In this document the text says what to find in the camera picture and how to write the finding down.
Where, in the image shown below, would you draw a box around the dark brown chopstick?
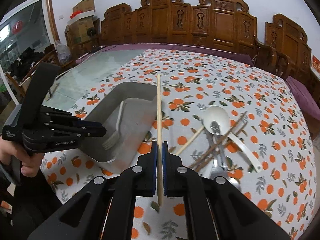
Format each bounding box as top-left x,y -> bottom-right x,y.
192,121 -> 247,172
189,107 -> 247,170

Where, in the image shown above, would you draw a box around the purple seat cushion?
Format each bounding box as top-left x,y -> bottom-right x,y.
285,76 -> 320,120

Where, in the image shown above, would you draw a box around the stainless steel slotted spoon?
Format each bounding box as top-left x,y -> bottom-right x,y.
210,121 -> 227,171

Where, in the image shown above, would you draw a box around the person's left hand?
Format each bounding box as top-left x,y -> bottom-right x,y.
1,137 -> 44,178

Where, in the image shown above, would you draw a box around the large white plastic ladle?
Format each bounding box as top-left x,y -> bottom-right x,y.
202,106 -> 263,173

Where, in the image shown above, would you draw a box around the carved wooden sofa bench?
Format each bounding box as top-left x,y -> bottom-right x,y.
100,0 -> 258,57

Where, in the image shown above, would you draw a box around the stacked cardboard boxes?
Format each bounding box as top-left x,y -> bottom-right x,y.
65,0 -> 99,57

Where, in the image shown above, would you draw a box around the red sign on wall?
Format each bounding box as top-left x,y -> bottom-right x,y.
311,55 -> 320,74

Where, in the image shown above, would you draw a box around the grey metal utensil tray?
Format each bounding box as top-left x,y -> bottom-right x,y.
80,82 -> 157,174

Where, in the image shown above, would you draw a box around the light wooden chopstick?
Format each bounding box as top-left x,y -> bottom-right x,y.
157,74 -> 164,207
175,125 -> 204,155

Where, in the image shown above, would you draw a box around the carved wooden armchair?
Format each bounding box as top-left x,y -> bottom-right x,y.
264,14 -> 311,84

